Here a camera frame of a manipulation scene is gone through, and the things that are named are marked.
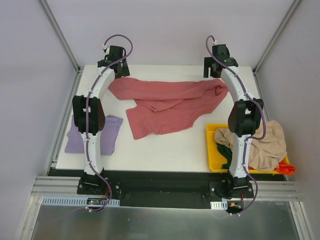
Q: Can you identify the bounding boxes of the pink red t shirt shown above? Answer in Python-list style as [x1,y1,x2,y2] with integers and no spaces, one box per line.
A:
[108,77,229,140]

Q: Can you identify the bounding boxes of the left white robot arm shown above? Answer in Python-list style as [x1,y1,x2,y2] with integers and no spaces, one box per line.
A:
[72,45,130,197]

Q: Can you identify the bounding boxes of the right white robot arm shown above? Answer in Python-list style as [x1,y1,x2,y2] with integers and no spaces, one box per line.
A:
[203,43,264,200]

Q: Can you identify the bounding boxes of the dark green t shirt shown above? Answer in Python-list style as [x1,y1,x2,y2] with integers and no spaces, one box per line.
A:
[217,143,233,170]

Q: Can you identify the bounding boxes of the folded lavender t shirt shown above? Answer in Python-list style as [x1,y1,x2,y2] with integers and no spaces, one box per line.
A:
[64,115,123,155]

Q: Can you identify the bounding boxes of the yellow plastic tray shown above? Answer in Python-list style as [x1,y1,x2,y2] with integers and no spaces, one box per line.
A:
[205,123,290,175]

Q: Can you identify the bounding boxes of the beige t shirt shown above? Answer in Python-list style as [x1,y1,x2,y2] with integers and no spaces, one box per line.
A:
[214,120,287,172]

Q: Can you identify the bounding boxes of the orange t shirt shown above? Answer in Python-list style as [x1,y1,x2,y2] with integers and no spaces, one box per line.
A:
[274,160,296,176]

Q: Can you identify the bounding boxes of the left aluminium frame post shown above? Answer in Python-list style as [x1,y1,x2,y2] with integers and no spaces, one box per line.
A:
[37,0,81,73]

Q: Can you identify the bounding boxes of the aluminium frame post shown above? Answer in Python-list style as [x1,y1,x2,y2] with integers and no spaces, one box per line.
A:
[252,0,303,76]
[37,0,81,73]

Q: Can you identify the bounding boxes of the right aluminium frame post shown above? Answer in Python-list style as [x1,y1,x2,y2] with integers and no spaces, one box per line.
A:
[252,0,303,76]

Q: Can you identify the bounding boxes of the right white cable duct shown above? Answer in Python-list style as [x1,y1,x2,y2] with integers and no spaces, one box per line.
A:
[210,201,228,211]

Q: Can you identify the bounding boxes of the white cable duct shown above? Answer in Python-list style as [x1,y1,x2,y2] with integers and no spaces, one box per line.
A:
[210,201,228,211]
[42,196,120,208]

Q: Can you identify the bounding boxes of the aluminium front frame rail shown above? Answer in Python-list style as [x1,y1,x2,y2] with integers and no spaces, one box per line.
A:
[31,176,302,202]

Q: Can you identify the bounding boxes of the left white cable duct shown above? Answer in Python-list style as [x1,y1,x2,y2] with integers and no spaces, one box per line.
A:
[42,196,120,208]

